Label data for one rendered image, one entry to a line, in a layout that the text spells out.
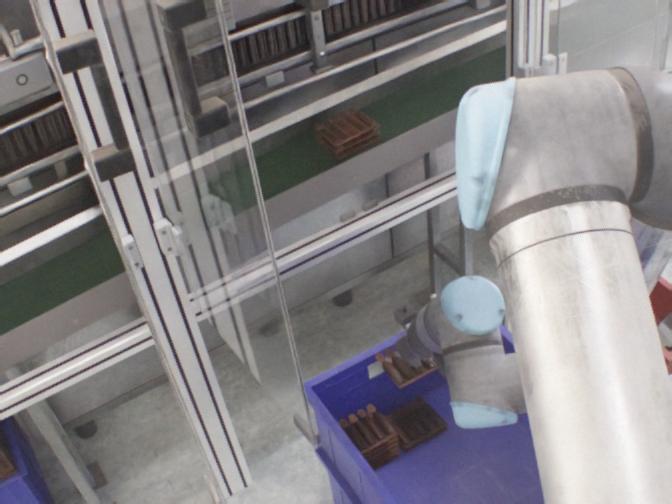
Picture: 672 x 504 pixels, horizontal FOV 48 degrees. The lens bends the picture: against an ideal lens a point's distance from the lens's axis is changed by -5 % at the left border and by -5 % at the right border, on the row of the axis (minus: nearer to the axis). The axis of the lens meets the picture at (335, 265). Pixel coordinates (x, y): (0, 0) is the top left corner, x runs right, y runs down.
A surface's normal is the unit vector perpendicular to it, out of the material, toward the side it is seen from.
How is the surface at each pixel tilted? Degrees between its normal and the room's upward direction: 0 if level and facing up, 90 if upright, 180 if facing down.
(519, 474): 0
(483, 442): 0
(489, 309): 30
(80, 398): 90
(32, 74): 90
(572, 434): 49
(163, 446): 0
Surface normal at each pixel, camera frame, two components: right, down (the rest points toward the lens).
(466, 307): 0.19, -0.38
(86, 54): 0.43, 0.57
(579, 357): -0.42, -0.22
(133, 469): -0.11, -0.73
